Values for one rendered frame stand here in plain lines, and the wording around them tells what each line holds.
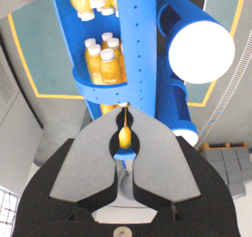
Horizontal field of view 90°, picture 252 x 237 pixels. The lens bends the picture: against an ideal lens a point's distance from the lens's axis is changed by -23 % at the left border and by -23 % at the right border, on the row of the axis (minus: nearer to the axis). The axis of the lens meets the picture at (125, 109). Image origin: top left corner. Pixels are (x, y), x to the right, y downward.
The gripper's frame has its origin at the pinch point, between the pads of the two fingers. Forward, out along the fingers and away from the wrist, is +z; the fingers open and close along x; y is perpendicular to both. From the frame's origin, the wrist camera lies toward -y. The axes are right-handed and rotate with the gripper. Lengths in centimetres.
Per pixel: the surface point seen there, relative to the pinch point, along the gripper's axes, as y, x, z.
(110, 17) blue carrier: -8, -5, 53
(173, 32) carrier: -2, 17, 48
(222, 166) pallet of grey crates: 231, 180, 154
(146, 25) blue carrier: -4.9, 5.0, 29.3
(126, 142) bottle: 47, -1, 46
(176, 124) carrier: 51, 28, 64
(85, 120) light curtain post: 61, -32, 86
